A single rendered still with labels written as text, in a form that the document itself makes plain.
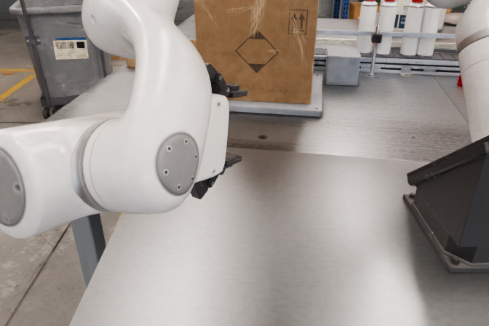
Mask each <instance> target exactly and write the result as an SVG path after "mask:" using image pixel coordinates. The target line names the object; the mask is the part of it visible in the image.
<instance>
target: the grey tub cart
mask: <svg viewBox="0 0 489 326"><path fill-rule="evenodd" d="M82 4H83V0H17V1H16V2H15V3H14V4H13V5H12V6H11V7H10V8H9V12H10V13H11V14H14V15H17V18H18V20H19V23H20V27H21V29H22V32H23V36H24V39H25V42H26V45H27V48H28V52H29V55H30V57H31V61H32V63H33V68H34V70H35V73H36V77H37V80H38V83H39V86H40V89H41V98H40V100H41V106H44V110H43V117H44V119H48V118H49V117H50V116H51V115H53V114H54V113H55V111H54V106H56V105H62V104H69V103H70V102H71V101H72V100H74V99H76V98H77V97H78V96H80V95H81V94H82V93H84V92H86V91H87V90H88V89H89V88H91V87H92V86H94V85H95V84H97V83H98V82H99V81H101V80H102V79H104V78H105V77H107V75H109V74H110V73H112V72H113V68H112V64H111V54H109V53H107V52H104V51H103V50H101V49H99V48H97V47H96V46H95V45H94V44H93V43H92V42H91V41H90V39H89V38H88V36H87V34H86V32H85V30H84V26H83V23H82Z"/></svg>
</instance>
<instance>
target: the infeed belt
mask: <svg viewBox="0 0 489 326"><path fill-rule="evenodd" d="M399 53H400V52H399V51H390V55H386V56H381V55H376V56H375V57H382V58H399V59H416V60H449V61H458V54H453V53H435V52H433V55H432V57H419V56H417V55H416V56H415V57H405V56H401V55H400V54H399ZM372 54H373V51H372V50H371V53H370V54H368V55H361V54H360V55H361V57H372ZM314 55H327V48H315V54H314Z"/></svg>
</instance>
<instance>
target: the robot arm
mask: <svg viewBox="0 0 489 326"><path fill-rule="evenodd" d="M179 1H180V0H83V4H82V12H81V17H82V23H83V26H84V30H85V32H86V34H87V36H88V38H89V39H90V41H91V42H92V43H93V44H94V45H95V46H96V47H97V48H99V49H101V50H103V51H104V52H107V53H109V54H111V55H115V56H118V57H123V58H128V59H133V60H136V64H135V76H134V81H133V85H132V92H131V95H130V101H129V103H128V106H127V109H126V110H123V111H114V112H109V113H104V114H95V115H90V116H81V117H76V118H71V119H61V120H57V121H51V122H42V123H37V124H28V125H23V126H18V127H9V128H4V129H0V229H1V230H2V231H3V232H5V233H6V234H8V235H10V236H12V237H15V238H19V239H25V238H28V237H32V236H35V235H37V234H40V233H42V232H45V231H48V230H50V229H52V228H55V227H58V226H61V225H63V224H65V223H68V222H70V221H73V220H76V219H78V218H82V217H85V216H88V215H94V214H98V213H104V212H123V213H132V214H158V213H163V212H168V211H170V210H173V209H175V208H176V207H178V206H179V205H181V204H182V203H183V202H184V201H185V199H186V198H187V197H188V195H189V194H190V193H191V195H192V197H194V198H197V199H202V197H203V196H204V195H205V194H206V193H207V191H208V188H212V187H213V186H214V183H215V181H216V180H217V178H218V176H219V175H222V174H223V173H224V172H225V169H226V168H229V167H232V166H233V164H236V163H237V162H240V161H241V160H242V156H240V155H237V154H232V153H229V152H226V144H227V135H228V115H229V106H228V100H227V98H238V97H243V96H247V94H248V91H247V90H241V89H240V88H239V84H227V83H226V82H225V80H224V78H223V76H222V74H221V73H218V72H217V70H216V69H215V68H214V67H213V66H212V65H211V64H210V63H204V61H203V59H202V57H201V55H200V54H199V52H198V51H197V49H196V47H195V46H194V45H193V44H192V43H191V42H190V41H189V39H188V38H187V37H186V36H185V35H184V34H183V33H182V32H181V31H180V30H179V29H178V28H177V27H176V25H175V24H174V19H175V14H176V11H177V8H178V4H179ZM427 1H428V2H429V3H430V4H431V5H433V6H435V7H438V8H442V9H452V8H456V7H460V6H463V5H465V4H467V3H469V2H471V3H470V4H469V6H468V7H467V8H466V10H465V12H464V13H463V14H462V16H461V18H460V20H459V21H458V24H457V26H456V32H455V38H456V50H457V54H458V64H459V68H460V73H461V81H462V86H463V91H464V100H465V104H466V112H467V118H468V123H469V131H470V136H471V141H472V143H473V142H475V141H477V140H479V139H481V138H483V137H486V136H488V135H489V0H427Z"/></svg>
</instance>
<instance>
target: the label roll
mask: <svg viewBox="0 0 489 326"><path fill-rule="evenodd" d="M383 2H384V0H381V4H382V3H383ZM411 2H412V0H395V3H396V4H397V13H396V17H395V23H394V30H404V27H405V19H406V14H407V10H408V4H409V3H411ZM381 4H380V8H381Z"/></svg>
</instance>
